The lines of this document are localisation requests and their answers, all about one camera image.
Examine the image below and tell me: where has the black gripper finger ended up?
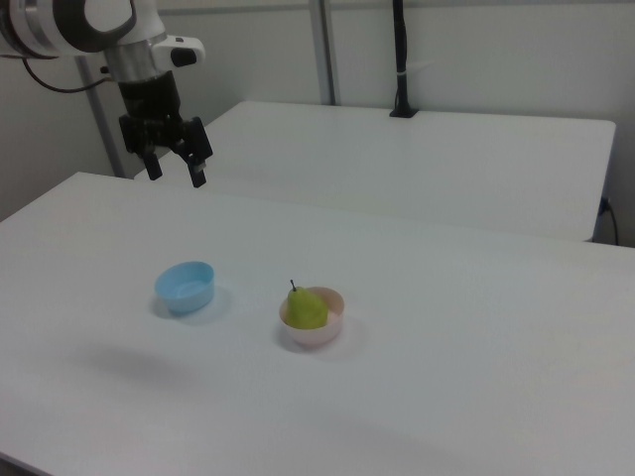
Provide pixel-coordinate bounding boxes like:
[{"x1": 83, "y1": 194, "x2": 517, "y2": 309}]
[
  {"x1": 172, "y1": 116, "x2": 215, "y2": 189},
  {"x1": 142, "y1": 146, "x2": 165, "y2": 181}
]

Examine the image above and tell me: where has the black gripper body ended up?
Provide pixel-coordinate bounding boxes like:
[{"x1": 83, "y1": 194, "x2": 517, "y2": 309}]
[{"x1": 116, "y1": 70, "x2": 184, "y2": 154}]

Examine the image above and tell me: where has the green pear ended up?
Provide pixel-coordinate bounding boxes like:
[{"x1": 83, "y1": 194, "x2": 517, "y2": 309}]
[{"x1": 284, "y1": 279, "x2": 329, "y2": 332}]

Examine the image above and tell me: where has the light blue plastic bowl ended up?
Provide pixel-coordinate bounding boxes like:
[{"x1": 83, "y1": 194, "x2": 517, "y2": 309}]
[{"x1": 154, "y1": 260, "x2": 216, "y2": 315}]

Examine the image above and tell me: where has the pink plastic bowl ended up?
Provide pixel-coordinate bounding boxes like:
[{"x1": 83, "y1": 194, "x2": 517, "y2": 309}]
[{"x1": 278, "y1": 286, "x2": 345, "y2": 347}]

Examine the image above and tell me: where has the white side table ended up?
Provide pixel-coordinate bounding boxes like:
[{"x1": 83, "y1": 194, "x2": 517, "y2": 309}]
[{"x1": 132, "y1": 100, "x2": 618, "y2": 244}]

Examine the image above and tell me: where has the grey metal frame post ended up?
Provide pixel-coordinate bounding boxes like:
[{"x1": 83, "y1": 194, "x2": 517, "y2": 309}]
[
  {"x1": 307, "y1": 0, "x2": 344, "y2": 107},
  {"x1": 73, "y1": 55, "x2": 126, "y2": 179}
]

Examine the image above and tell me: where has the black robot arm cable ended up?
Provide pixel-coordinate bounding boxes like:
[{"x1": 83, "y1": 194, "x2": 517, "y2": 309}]
[{"x1": 21, "y1": 58, "x2": 111, "y2": 94}]

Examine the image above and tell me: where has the black camera stand pole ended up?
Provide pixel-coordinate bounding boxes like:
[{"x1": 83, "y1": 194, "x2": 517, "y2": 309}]
[{"x1": 388, "y1": 0, "x2": 421, "y2": 120}]

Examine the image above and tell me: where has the black power cable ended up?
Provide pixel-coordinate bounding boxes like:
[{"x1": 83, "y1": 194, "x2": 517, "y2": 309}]
[{"x1": 600, "y1": 196, "x2": 621, "y2": 246}]

